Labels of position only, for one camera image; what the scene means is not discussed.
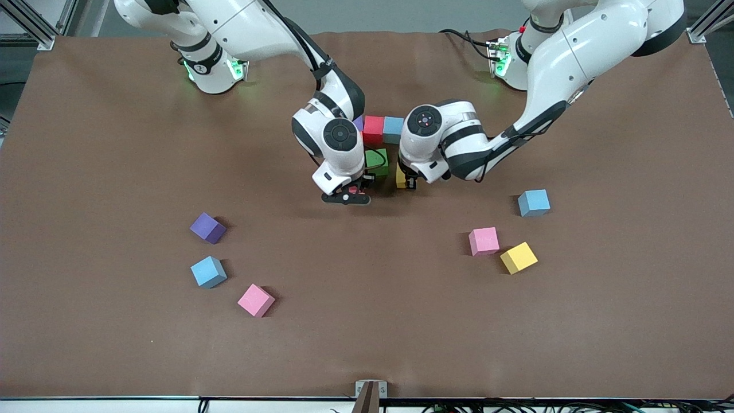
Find green foam cube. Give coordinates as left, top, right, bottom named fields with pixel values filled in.
left=365, top=149, right=389, bottom=176

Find blue foam cube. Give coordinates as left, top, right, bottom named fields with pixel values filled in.
left=382, top=116, right=405, bottom=144
left=190, top=255, right=228, bottom=289
left=517, top=189, right=551, bottom=218

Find pink foam cube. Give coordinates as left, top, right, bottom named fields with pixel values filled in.
left=468, top=227, right=501, bottom=256
left=237, top=283, right=276, bottom=318

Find table cover sheet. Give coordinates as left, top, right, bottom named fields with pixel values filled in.
left=0, top=30, right=734, bottom=399

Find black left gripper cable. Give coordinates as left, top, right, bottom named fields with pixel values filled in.
left=479, top=129, right=545, bottom=183

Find black left base cable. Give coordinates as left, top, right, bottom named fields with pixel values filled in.
left=439, top=28, right=495, bottom=63

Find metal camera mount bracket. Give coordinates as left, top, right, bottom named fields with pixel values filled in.
left=354, top=379, right=388, bottom=413

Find tangled black cables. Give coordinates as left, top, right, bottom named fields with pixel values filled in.
left=421, top=400, right=734, bottom=413

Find white table edge rail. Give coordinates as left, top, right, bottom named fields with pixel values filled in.
left=0, top=396, right=734, bottom=413

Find aluminium frame post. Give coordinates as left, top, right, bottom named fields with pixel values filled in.
left=686, top=0, right=734, bottom=45
left=0, top=0, right=78, bottom=51

